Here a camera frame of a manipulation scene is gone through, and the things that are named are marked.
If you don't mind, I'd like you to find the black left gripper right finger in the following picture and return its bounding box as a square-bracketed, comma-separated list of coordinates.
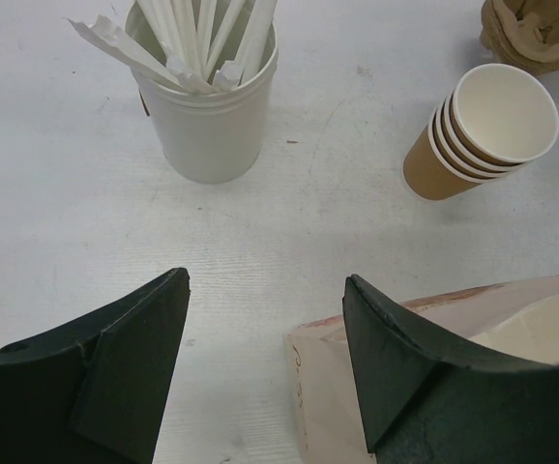
[342, 275, 559, 463]

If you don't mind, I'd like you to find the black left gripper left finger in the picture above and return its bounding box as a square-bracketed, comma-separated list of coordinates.
[0, 268, 191, 463]

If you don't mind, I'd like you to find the printed paper takeout bag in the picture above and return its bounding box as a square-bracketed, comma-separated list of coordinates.
[285, 275, 559, 463]

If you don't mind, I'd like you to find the brown cardboard cup carrier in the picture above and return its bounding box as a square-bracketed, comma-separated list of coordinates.
[480, 0, 559, 76]

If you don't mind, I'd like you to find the white cylindrical straw holder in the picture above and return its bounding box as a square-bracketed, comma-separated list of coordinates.
[125, 1, 279, 184]

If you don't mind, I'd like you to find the stack of brown paper cups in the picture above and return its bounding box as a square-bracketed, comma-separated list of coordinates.
[403, 64, 559, 201]

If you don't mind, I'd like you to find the white wrapped straw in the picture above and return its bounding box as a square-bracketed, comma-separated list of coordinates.
[67, 14, 190, 92]
[172, 0, 217, 81]
[235, 0, 278, 84]
[137, 0, 184, 69]

